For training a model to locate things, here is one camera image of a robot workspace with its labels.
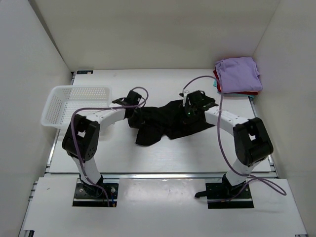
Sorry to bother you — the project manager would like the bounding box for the white plastic basket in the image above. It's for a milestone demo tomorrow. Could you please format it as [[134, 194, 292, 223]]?
[[40, 85, 112, 129]]

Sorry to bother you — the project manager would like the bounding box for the purple folded t shirt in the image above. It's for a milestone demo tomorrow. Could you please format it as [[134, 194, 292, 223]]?
[[215, 57, 263, 93]]

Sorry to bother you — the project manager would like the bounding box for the red folded t shirt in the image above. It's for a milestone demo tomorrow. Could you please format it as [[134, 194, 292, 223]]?
[[213, 70, 258, 98]]

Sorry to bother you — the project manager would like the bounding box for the teal folded t shirt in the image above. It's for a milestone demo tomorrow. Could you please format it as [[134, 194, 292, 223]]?
[[213, 79, 220, 88]]

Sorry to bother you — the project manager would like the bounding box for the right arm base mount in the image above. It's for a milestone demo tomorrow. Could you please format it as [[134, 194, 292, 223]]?
[[195, 183, 254, 209]]

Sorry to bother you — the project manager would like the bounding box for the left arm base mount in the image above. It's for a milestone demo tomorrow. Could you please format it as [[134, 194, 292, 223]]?
[[72, 180, 119, 208]]

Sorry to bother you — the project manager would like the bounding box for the black t shirt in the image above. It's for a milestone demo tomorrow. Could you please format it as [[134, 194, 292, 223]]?
[[128, 100, 214, 147]]

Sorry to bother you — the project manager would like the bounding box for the purple cable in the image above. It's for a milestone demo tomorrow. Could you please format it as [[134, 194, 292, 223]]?
[[182, 75, 287, 198], [71, 86, 149, 207]]

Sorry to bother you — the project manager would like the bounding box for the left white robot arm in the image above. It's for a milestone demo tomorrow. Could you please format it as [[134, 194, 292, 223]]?
[[62, 86, 149, 197]]

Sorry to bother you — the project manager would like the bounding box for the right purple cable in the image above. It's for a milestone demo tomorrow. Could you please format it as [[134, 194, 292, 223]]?
[[182, 75, 287, 198]]

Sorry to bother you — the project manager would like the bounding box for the aluminium rail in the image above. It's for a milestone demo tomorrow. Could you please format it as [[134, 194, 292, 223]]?
[[44, 172, 277, 179]]

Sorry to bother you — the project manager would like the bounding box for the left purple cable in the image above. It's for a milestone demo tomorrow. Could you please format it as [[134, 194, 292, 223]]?
[[71, 86, 149, 207]]

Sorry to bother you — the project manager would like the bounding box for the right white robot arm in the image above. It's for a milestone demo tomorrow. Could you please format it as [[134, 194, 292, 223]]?
[[181, 90, 274, 198]]

